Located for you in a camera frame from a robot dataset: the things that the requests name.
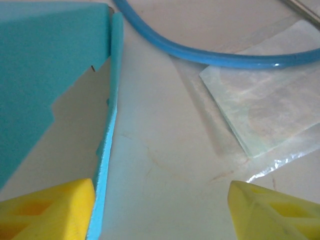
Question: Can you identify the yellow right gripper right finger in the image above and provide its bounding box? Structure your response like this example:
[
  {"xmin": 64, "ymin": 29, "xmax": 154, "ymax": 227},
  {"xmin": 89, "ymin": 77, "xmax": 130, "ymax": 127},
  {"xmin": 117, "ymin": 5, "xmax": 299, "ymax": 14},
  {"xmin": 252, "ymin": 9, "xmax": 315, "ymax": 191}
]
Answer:
[{"xmin": 228, "ymin": 180, "xmax": 320, "ymax": 240}]

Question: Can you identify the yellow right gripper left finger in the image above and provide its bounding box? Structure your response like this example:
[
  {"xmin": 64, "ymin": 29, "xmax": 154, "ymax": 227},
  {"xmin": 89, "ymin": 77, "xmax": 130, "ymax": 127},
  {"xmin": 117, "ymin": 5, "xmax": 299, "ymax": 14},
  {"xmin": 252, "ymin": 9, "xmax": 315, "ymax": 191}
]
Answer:
[{"xmin": 0, "ymin": 178, "xmax": 97, "ymax": 240}]

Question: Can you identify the white and blue paper box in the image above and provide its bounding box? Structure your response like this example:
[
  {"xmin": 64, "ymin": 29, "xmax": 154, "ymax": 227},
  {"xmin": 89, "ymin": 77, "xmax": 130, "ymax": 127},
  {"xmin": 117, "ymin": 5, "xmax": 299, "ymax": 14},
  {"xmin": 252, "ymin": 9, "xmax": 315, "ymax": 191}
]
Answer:
[{"xmin": 0, "ymin": 0, "xmax": 125, "ymax": 240}]

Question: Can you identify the clear plastic packet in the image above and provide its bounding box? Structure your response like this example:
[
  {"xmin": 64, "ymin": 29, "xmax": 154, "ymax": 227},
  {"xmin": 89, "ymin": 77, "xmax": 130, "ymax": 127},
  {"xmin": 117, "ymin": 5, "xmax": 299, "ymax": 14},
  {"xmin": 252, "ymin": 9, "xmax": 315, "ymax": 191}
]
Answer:
[{"xmin": 172, "ymin": 19, "xmax": 320, "ymax": 186}]

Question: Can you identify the blue tube stethoscope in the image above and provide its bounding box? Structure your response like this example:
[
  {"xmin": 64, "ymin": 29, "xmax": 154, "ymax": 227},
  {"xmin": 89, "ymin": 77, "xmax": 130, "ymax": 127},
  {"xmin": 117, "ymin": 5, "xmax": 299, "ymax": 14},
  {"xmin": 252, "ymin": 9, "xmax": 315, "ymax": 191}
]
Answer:
[{"xmin": 112, "ymin": 0, "xmax": 320, "ymax": 70}]

